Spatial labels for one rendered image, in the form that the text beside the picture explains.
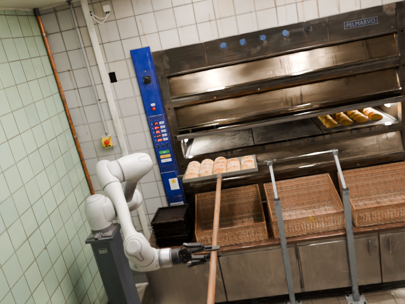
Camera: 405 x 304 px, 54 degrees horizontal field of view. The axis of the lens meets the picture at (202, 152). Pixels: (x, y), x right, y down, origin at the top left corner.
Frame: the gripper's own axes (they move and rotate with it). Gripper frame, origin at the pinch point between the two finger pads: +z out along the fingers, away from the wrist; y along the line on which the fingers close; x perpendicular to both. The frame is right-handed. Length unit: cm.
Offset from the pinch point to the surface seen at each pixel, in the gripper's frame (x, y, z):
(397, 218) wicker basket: -105, 57, 123
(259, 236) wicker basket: -106, 57, 21
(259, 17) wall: -155, -100, 47
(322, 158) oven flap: -154, 21, 82
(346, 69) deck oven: -155, -49, 108
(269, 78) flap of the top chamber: -151, -54, 48
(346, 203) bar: -95, 34, 85
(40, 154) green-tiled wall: -94, -38, -123
